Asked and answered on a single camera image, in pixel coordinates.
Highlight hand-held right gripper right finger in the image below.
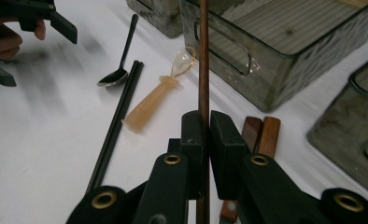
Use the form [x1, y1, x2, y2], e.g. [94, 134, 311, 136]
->
[209, 110, 330, 224]

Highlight black chopsticks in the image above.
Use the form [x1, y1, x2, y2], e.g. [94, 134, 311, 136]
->
[196, 0, 211, 224]

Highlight smoky clear plastic bin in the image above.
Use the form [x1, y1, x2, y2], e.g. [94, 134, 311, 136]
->
[125, 0, 186, 39]
[180, 0, 368, 113]
[306, 52, 368, 200]

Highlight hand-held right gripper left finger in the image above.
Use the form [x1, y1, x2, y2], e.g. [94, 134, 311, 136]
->
[132, 110, 205, 224]

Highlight black chopstick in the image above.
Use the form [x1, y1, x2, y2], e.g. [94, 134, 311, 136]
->
[86, 60, 140, 194]
[92, 61, 145, 190]

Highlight black metal spoon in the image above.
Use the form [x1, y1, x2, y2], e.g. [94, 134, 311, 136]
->
[96, 13, 139, 88]

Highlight white table sheet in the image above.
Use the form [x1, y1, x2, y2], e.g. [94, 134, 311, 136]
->
[0, 0, 368, 224]

